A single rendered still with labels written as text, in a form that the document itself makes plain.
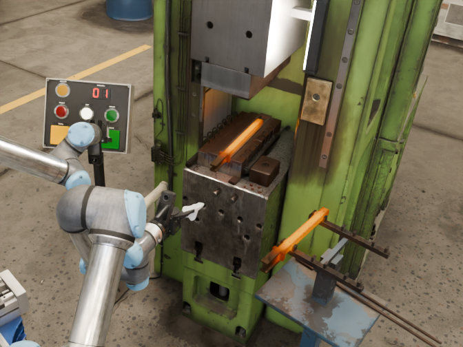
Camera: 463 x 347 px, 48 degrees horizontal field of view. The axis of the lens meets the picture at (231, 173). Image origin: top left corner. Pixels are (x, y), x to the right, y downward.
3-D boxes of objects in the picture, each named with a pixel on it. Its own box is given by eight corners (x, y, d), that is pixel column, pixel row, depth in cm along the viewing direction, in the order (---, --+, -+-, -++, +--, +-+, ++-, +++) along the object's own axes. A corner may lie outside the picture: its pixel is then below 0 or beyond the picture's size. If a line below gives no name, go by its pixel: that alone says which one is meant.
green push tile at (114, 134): (118, 148, 207) (119, 130, 206) (99, 147, 207) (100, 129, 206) (119, 148, 209) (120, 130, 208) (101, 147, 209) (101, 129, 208)
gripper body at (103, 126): (111, 121, 188) (103, 120, 176) (109, 144, 189) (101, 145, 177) (89, 119, 188) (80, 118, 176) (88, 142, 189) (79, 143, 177)
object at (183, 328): (237, 381, 234) (237, 380, 233) (131, 330, 253) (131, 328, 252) (270, 321, 264) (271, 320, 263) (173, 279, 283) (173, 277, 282)
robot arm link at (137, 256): (116, 266, 160) (114, 245, 155) (136, 245, 168) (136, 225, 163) (136, 275, 157) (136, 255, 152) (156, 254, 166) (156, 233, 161)
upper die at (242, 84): (248, 99, 187) (251, 74, 182) (200, 85, 194) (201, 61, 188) (290, 62, 219) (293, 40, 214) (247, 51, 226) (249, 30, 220)
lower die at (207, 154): (240, 178, 207) (242, 161, 202) (197, 163, 214) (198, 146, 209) (279, 134, 239) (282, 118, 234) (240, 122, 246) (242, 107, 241)
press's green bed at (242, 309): (245, 347, 250) (255, 279, 223) (179, 317, 262) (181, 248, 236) (286, 275, 292) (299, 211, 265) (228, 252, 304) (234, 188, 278)
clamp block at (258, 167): (267, 188, 203) (269, 174, 199) (248, 181, 206) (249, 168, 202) (279, 173, 212) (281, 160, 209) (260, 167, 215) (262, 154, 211)
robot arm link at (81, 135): (59, 136, 161) (77, 116, 161) (69, 135, 172) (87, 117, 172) (78, 153, 162) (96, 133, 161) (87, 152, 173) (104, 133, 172)
